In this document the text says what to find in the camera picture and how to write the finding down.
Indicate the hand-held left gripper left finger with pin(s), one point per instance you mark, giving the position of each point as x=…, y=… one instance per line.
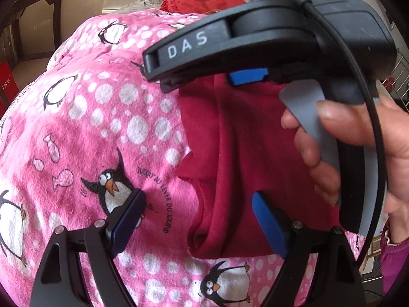
x=127, y=220

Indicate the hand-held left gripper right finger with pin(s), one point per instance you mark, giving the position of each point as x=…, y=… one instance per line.
x=268, y=224

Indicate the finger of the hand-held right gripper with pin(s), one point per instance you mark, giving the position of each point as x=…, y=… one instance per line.
x=247, y=76
x=191, y=46

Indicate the dark red garment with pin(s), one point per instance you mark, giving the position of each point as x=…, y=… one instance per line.
x=230, y=153

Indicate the person's right forearm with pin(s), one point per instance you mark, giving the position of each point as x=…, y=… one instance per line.
x=396, y=262

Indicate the person's right hand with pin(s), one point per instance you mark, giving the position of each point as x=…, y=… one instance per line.
x=396, y=153

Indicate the pink penguin print blanket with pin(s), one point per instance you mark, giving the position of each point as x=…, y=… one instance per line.
x=96, y=118

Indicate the dark wooden chair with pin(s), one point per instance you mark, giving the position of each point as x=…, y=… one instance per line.
x=57, y=16

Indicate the red box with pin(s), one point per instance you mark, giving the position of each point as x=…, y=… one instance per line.
x=8, y=83

